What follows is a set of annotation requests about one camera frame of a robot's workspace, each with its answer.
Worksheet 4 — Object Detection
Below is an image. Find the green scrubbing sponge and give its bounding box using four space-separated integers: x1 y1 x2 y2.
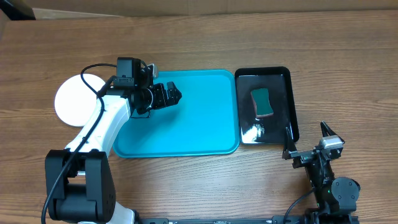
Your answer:
251 88 274 119

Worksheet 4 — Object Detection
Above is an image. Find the teal plastic serving tray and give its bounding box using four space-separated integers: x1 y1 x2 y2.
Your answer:
113 70 239 158

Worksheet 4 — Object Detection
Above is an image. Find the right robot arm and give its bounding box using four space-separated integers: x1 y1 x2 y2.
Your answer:
282 121 361 223

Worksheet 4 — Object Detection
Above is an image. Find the dark object top-left corner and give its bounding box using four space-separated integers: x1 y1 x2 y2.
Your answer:
1 0 36 21

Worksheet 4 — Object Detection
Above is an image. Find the white pink round plate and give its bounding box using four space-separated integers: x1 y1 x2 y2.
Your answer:
54 75 97 127

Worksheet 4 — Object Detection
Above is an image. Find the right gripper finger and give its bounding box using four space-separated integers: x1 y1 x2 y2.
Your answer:
320 121 345 142
282 127 298 159

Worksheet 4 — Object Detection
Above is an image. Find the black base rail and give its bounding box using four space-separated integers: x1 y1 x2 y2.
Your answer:
136 215 360 224

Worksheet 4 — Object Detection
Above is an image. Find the black rectangular tray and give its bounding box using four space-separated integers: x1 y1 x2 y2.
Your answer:
234 67 300 144

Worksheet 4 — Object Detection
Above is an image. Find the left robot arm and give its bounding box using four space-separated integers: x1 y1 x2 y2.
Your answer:
40 62 182 223

